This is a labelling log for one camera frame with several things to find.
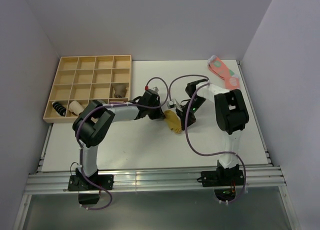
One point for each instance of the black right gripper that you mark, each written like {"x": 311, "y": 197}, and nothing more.
{"x": 183, "y": 115}

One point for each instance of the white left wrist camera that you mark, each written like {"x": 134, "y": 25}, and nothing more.
{"x": 155, "y": 89}

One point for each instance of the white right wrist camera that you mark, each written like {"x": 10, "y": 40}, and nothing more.
{"x": 174, "y": 104}

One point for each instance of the wooden compartment tray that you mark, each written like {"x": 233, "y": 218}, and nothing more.
{"x": 86, "y": 78}

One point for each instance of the purple striped rolled sock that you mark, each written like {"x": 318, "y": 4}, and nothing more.
{"x": 115, "y": 102}

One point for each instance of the aluminium mounting rail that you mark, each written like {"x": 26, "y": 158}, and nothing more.
{"x": 151, "y": 180}

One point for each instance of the yellow sock pair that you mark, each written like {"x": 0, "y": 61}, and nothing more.
{"x": 173, "y": 121}

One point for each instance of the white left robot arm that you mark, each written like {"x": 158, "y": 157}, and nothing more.
{"x": 93, "y": 123}

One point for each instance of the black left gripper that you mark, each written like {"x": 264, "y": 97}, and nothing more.
{"x": 159, "y": 114}

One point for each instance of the beige rolled sock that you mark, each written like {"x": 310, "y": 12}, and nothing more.
{"x": 75, "y": 108}

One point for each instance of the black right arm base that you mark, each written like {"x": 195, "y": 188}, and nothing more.
{"x": 226, "y": 179}

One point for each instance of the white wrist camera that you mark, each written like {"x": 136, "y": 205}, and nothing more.
{"x": 174, "y": 104}
{"x": 155, "y": 89}

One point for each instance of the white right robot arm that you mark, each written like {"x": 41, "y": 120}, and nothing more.
{"x": 231, "y": 116}

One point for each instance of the black white striped rolled sock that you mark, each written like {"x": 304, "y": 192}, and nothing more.
{"x": 59, "y": 108}

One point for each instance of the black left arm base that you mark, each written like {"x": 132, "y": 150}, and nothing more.
{"x": 90, "y": 188}

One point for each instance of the pink patterned sock pair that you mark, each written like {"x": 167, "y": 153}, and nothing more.
{"x": 216, "y": 66}

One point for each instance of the brown rolled sock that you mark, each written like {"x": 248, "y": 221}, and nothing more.
{"x": 119, "y": 90}

